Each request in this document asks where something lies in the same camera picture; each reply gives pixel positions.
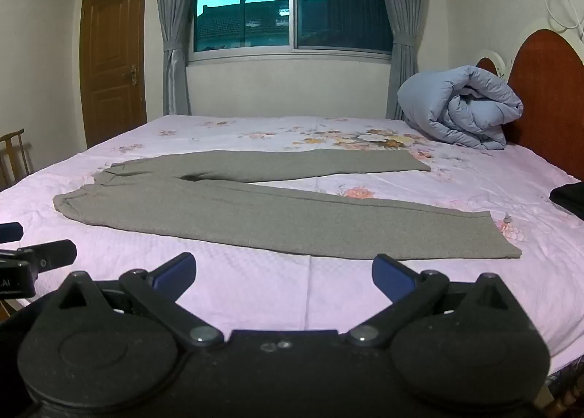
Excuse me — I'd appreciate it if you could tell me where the brown wooden door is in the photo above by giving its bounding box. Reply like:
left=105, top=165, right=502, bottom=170
left=79, top=0, right=151, bottom=149

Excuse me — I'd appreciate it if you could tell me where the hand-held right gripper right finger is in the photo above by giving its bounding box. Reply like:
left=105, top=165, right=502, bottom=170
left=347, top=254, right=523, bottom=350

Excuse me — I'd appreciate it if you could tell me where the red and white headboard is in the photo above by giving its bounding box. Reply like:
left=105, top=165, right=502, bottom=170
left=474, top=28, right=584, bottom=182

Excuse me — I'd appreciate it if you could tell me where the sliding glass window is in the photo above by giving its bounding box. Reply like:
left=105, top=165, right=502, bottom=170
left=188, top=0, right=396, bottom=65

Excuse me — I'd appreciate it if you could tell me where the grey knitted sweater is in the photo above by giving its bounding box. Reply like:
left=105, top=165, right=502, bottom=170
left=52, top=149, right=523, bottom=262

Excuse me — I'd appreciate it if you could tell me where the black cloth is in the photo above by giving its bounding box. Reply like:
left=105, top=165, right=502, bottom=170
left=549, top=183, right=584, bottom=220

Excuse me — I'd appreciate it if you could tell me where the wooden chair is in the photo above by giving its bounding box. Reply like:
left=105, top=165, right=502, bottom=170
left=0, top=128, right=31, bottom=191

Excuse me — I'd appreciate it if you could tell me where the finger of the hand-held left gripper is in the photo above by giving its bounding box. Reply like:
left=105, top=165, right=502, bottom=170
left=0, top=222, right=24, bottom=244
left=0, top=239, right=78, bottom=273

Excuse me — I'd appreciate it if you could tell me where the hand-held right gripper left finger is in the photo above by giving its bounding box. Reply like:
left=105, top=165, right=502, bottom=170
left=57, top=252, right=225, bottom=350

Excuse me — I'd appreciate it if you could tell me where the rolled blue-grey duvet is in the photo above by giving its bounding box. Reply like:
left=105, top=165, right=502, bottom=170
left=396, top=64, right=525, bottom=152

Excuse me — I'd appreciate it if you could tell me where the grey curtain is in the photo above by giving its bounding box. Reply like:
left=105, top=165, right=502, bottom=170
left=154, top=0, right=202, bottom=117
left=372, top=0, right=433, bottom=120

